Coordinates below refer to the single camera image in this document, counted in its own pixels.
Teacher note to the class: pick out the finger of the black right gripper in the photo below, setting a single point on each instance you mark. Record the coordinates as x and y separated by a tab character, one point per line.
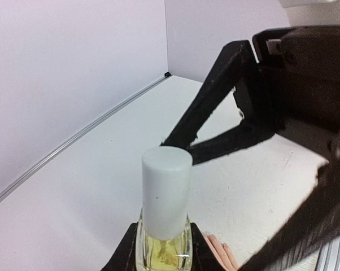
317	220
234	69

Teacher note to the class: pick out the white nail polish cap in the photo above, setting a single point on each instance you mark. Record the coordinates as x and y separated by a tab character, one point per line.
166	175

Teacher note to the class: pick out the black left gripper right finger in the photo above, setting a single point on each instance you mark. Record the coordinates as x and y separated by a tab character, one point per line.
203	257

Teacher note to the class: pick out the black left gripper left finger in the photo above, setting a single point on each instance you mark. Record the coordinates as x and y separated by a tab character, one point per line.
124	257

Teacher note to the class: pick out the aluminium back table rail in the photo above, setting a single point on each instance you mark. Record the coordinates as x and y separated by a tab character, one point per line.
40	164

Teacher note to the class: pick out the yellow nail polish bottle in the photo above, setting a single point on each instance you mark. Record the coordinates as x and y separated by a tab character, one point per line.
156	254

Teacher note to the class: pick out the mannequin hand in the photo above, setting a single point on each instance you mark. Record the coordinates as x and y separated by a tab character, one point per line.
221	251

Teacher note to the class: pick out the aluminium table edge rail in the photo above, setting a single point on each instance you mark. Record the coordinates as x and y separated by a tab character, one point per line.
329	257

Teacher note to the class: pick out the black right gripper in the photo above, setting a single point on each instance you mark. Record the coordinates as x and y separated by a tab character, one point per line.
298	83

